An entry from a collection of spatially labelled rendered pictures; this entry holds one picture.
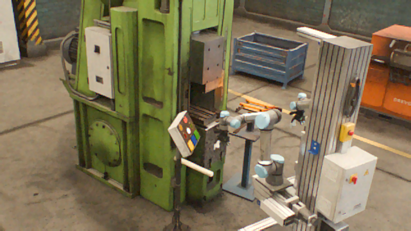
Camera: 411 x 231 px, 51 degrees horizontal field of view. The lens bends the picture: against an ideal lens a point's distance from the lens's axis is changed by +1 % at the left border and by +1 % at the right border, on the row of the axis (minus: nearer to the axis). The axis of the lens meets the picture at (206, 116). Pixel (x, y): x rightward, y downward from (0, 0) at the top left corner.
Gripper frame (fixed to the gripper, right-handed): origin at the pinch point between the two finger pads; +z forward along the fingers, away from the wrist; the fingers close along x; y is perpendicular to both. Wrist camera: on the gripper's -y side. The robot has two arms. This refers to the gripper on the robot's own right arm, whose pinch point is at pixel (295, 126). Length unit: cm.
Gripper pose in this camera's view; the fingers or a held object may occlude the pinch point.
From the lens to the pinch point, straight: 432.0
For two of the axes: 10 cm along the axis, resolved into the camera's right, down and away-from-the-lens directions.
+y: 5.4, 3.8, -7.5
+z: -0.5, 9.0, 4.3
